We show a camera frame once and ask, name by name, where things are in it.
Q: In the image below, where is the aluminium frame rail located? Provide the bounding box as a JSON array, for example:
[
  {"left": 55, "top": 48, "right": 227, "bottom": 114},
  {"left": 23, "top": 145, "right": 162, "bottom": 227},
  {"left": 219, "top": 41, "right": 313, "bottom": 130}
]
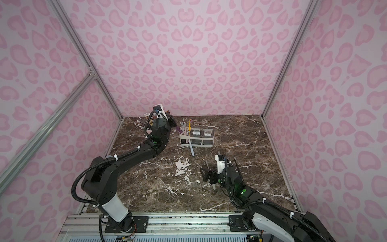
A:
[{"left": 55, "top": 211, "right": 318, "bottom": 242}]

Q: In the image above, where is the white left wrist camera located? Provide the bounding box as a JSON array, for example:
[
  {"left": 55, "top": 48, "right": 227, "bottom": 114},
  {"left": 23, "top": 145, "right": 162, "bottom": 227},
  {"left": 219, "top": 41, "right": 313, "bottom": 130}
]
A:
[{"left": 153, "top": 104, "right": 168, "bottom": 121}]

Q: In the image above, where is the cream toothbrush holder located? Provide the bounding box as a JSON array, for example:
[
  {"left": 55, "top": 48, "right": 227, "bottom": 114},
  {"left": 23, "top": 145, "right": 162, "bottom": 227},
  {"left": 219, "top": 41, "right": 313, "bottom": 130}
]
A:
[{"left": 179, "top": 128, "right": 215, "bottom": 147}]

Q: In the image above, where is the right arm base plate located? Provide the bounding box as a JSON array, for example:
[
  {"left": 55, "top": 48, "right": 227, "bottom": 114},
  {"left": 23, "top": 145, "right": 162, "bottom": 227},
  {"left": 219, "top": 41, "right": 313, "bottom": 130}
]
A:
[{"left": 227, "top": 214, "right": 257, "bottom": 232}]

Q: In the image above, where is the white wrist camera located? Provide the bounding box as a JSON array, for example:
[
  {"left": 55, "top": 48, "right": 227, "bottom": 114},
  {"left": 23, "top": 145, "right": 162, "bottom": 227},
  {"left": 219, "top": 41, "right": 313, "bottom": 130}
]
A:
[
  {"left": 153, "top": 104, "right": 168, "bottom": 121},
  {"left": 215, "top": 154, "right": 228, "bottom": 174}
]

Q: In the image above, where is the grey blue toothbrush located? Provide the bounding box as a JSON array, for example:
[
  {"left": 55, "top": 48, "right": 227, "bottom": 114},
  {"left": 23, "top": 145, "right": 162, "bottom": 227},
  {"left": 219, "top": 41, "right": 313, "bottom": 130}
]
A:
[{"left": 188, "top": 139, "right": 195, "bottom": 156}]

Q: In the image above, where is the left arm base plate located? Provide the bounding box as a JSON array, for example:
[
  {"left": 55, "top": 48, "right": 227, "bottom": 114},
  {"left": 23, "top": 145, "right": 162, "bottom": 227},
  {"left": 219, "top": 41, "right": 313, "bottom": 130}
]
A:
[{"left": 104, "top": 216, "right": 149, "bottom": 234}]

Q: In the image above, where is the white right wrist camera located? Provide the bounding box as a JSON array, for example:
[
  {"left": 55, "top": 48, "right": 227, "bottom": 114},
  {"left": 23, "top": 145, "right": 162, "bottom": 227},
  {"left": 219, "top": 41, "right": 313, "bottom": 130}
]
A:
[{"left": 215, "top": 154, "right": 228, "bottom": 174}]

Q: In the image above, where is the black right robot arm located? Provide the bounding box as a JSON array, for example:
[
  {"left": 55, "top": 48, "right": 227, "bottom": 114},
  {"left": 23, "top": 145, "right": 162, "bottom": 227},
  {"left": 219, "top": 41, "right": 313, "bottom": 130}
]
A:
[{"left": 200, "top": 166, "right": 335, "bottom": 242}]

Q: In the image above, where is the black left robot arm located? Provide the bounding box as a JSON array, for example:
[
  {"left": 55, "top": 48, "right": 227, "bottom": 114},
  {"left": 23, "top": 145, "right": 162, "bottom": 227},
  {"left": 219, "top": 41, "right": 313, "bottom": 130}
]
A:
[{"left": 71, "top": 104, "right": 176, "bottom": 224}]

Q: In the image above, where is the coloured pencils bunch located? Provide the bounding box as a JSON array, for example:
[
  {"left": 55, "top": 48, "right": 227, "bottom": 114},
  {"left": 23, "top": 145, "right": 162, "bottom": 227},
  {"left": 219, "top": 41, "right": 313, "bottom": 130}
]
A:
[{"left": 136, "top": 112, "right": 154, "bottom": 130}]

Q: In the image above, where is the black toothbrush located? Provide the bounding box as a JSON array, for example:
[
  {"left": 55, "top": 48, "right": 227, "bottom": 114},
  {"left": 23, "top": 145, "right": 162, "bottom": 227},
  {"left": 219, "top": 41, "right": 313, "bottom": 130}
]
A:
[{"left": 233, "top": 157, "right": 244, "bottom": 182}]

